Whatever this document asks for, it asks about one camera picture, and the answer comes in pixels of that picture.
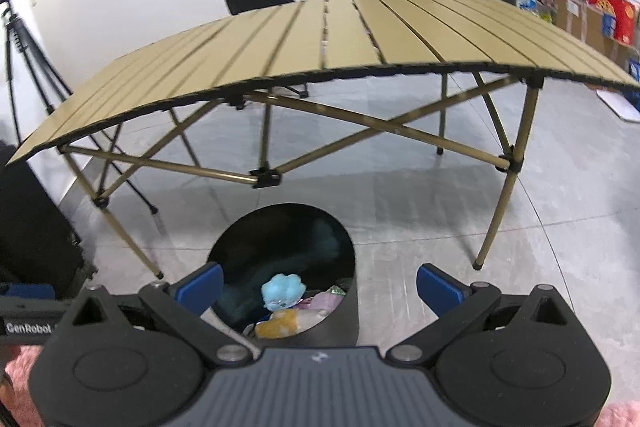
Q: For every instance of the light blue plush toy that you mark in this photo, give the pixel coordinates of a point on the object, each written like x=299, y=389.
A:
x=282, y=292

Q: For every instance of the blue package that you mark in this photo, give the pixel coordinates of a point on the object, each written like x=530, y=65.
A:
x=634, y=69

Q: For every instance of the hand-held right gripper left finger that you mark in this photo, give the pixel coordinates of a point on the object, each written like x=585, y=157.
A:
x=200, y=289

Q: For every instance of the white floor scale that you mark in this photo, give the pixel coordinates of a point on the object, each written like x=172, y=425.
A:
x=622, y=104

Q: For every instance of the black tripod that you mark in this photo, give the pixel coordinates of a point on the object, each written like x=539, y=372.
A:
x=30, y=52

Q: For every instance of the clear plastic bag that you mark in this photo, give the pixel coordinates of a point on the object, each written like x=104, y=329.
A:
x=336, y=291

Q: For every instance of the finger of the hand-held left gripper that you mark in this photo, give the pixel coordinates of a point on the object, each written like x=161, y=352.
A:
x=40, y=306
x=27, y=291

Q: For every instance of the tan folding slat table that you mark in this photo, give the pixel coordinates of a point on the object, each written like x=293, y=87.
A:
x=300, y=42

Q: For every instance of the black suitcase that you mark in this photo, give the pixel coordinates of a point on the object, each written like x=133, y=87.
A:
x=30, y=217

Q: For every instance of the yellow hamster plush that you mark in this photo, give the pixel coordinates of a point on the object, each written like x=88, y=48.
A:
x=277, y=324

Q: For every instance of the black trash bin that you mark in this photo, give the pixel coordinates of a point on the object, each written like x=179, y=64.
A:
x=310, y=232

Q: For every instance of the large cardboard box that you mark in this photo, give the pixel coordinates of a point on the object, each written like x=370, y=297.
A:
x=580, y=27

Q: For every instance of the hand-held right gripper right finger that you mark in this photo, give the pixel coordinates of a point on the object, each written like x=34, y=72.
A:
x=440, y=289

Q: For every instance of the red gift box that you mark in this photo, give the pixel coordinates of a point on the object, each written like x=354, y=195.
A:
x=617, y=14

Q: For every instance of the lilac plush headband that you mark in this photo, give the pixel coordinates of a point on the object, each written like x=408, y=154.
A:
x=322, y=303

